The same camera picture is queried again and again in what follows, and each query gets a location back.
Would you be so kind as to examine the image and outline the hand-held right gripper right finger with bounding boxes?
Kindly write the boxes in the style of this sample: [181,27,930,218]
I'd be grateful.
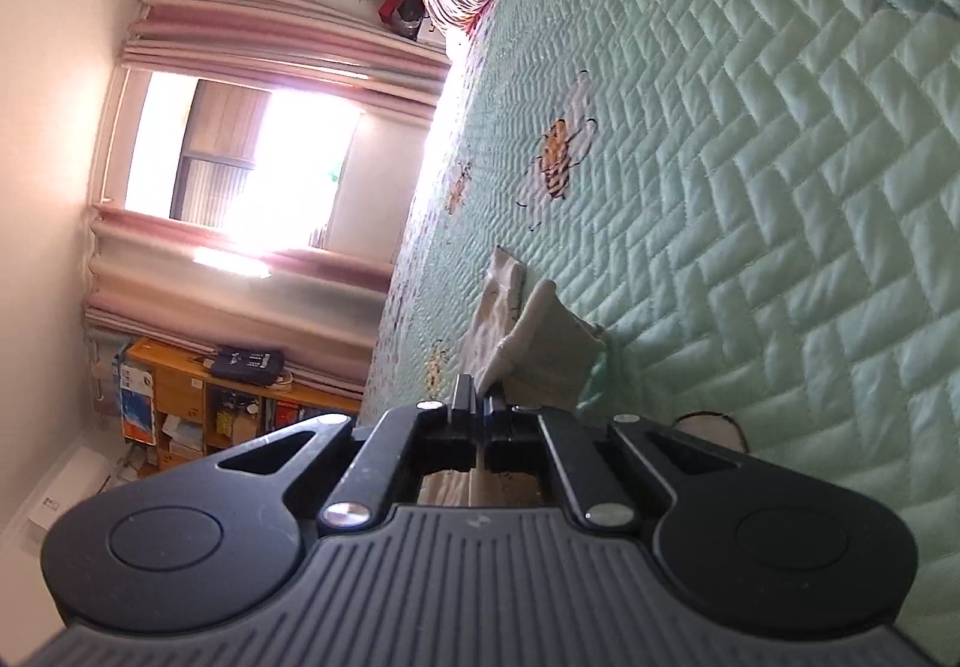
[480,393,743,531]

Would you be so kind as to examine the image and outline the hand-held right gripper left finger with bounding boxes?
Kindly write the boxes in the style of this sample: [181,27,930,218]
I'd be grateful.
[217,374,477,534]

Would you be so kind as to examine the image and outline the beige printed pants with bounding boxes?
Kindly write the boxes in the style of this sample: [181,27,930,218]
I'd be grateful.
[420,245,612,507]

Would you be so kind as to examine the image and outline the dark blue hanging bag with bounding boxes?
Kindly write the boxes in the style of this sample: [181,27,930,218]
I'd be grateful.
[210,344,286,387]

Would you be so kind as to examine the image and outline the pink curtain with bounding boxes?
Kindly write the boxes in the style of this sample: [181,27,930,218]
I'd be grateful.
[122,0,452,107]
[82,202,396,407]

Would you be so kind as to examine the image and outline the wooden bookshelf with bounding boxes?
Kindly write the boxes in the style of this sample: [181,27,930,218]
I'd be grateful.
[94,337,362,480]

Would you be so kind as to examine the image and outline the window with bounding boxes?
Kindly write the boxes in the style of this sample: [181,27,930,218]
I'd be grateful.
[124,71,362,250]

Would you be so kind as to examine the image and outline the green quilted bee bedspread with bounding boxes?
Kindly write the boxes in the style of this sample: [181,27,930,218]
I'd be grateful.
[360,0,960,638]

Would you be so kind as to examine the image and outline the red box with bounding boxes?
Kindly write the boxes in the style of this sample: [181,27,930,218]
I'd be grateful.
[377,0,430,32]

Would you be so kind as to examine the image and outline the white air conditioner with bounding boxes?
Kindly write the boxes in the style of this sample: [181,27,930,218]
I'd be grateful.
[0,446,113,549]

